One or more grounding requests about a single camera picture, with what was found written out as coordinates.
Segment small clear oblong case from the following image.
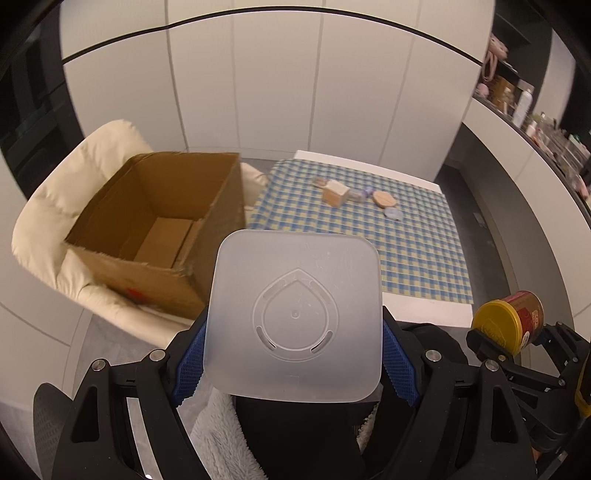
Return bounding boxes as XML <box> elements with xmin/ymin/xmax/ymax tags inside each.
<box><xmin>348</xmin><ymin>189</ymin><xmax>367</xmax><ymax>203</ymax></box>

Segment fluffy white robe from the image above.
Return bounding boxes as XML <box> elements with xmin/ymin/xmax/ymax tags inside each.
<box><xmin>189</xmin><ymin>388</ymin><xmax>266</xmax><ymax>480</ymax></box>

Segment white spray bottle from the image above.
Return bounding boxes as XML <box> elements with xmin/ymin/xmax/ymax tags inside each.
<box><xmin>512</xmin><ymin>88</ymin><xmax>533</xmax><ymax>129</ymax></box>

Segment clear drawer organizer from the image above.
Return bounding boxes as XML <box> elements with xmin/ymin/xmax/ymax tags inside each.
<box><xmin>548</xmin><ymin>135</ymin><xmax>589</xmax><ymax>184</ymax></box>

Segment beige square carton box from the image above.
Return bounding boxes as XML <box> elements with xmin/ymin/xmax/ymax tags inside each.
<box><xmin>322</xmin><ymin>179</ymin><xmax>351</xmax><ymax>208</ymax></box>

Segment brown box on shelf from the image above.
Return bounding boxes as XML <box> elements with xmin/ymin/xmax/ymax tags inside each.
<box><xmin>489</xmin><ymin>75</ymin><xmax>515</xmax><ymax>110</ymax></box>

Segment person legs in black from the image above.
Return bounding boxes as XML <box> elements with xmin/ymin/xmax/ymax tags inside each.
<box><xmin>232</xmin><ymin>322</ymin><xmax>470</xmax><ymax>480</ymax></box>

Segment small clear glass bottle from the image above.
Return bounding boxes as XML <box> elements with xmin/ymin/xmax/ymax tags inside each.
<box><xmin>311</xmin><ymin>177</ymin><xmax>328</xmax><ymax>188</ymax></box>

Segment red gold tin can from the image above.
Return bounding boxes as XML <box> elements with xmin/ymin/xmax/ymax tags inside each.
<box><xmin>471</xmin><ymin>291</ymin><xmax>545</xmax><ymax>356</ymax></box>

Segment pink plush toy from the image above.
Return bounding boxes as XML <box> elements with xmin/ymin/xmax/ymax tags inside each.
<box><xmin>475</xmin><ymin>83</ymin><xmax>489</xmax><ymax>98</ymax></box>

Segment frosted square plastic case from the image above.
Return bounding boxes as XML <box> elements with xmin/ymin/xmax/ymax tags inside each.
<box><xmin>204</xmin><ymin>230</ymin><xmax>383</xmax><ymax>403</ymax></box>

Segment blue yellow checkered tablecloth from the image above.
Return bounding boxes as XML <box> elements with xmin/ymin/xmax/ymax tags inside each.
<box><xmin>247</xmin><ymin>159</ymin><xmax>473</xmax><ymax>304</ymax></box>

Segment peach teardrop sponge case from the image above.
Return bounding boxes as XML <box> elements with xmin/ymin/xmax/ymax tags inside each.
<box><xmin>372</xmin><ymin>190</ymin><xmax>398</xmax><ymax>209</ymax></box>

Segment brown cardboard box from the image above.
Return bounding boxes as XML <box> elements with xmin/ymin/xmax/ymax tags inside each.
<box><xmin>65</xmin><ymin>152</ymin><xmax>245</xmax><ymax>319</ymax></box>

